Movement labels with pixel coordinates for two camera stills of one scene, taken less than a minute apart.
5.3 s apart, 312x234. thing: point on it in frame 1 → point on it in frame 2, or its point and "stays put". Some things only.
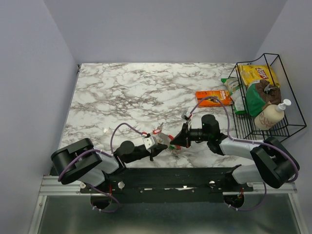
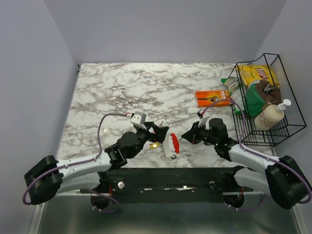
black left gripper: (156, 149) → (160, 133)
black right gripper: (183, 138) → (189, 135)
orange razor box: (223, 95) stays put
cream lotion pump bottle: (270, 115) stays put
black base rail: (167, 184) stays put
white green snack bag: (238, 92) stays put
